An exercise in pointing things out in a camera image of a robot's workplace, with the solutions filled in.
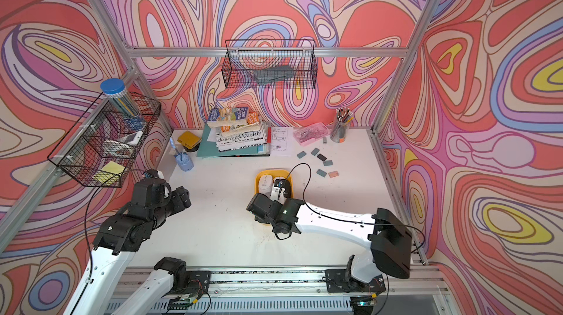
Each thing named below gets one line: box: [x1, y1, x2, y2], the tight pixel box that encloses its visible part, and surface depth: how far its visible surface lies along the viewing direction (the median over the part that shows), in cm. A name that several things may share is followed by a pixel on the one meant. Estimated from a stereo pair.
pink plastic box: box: [293, 121, 331, 147], surface depth 121 cm
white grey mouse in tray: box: [258, 174, 274, 198], surface depth 95 cm
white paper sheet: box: [270, 126, 294, 157], surface depth 117 cm
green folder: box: [196, 123, 270, 158], surface depth 110 cm
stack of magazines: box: [206, 106, 268, 153], surface depth 110 cm
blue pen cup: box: [175, 153, 194, 172], surface depth 101 cm
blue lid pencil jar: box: [100, 77, 146, 132], surface depth 75 cm
